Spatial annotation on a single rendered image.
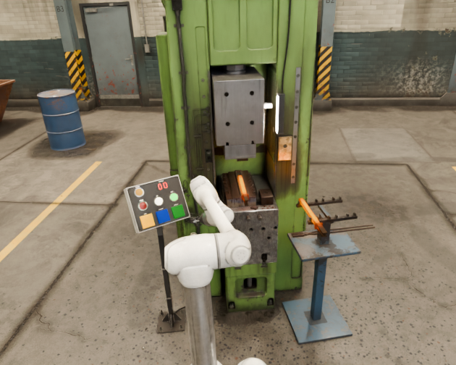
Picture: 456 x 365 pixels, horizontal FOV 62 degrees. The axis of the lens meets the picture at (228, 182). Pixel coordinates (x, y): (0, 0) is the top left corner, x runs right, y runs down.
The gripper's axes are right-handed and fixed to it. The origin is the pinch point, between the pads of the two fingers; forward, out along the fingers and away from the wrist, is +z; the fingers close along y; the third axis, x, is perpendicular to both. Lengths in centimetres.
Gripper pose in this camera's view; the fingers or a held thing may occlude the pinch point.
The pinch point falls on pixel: (192, 219)
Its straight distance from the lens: 226.4
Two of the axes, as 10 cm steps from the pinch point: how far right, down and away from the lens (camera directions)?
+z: -5.1, 1.3, 8.5
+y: 8.2, -2.2, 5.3
